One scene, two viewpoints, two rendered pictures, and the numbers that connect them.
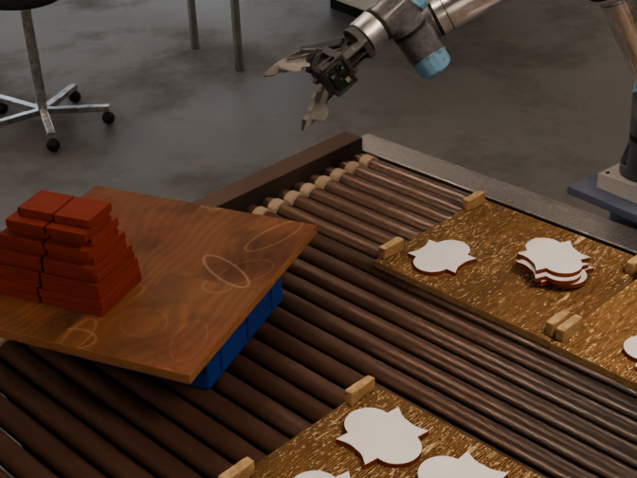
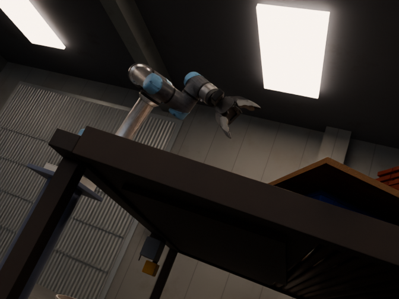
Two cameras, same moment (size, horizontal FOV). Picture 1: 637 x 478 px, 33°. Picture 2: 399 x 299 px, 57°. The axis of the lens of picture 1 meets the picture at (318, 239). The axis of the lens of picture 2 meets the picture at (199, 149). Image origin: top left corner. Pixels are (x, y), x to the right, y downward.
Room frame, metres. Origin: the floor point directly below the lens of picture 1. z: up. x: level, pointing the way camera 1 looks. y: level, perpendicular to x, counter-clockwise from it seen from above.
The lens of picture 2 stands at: (2.64, 1.00, 0.63)
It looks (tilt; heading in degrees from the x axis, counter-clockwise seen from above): 20 degrees up; 239
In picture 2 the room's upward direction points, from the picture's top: 22 degrees clockwise
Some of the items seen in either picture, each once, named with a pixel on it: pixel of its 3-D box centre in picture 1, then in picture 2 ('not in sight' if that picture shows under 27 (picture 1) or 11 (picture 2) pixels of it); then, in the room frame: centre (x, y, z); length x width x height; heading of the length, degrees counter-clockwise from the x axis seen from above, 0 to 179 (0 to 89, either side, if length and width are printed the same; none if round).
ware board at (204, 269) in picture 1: (136, 270); (351, 211); (1.64, 0.33, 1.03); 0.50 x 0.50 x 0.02; 66
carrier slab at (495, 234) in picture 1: (511, 265); not in sight; (1.77, -0.38, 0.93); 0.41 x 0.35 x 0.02; 44
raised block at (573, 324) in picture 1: (569, 328); not in sight; (1.52, -0.43, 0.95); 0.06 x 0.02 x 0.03; 133
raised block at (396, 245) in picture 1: (391, 248); not in sight; (1.82, -0.14, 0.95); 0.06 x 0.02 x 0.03; 134
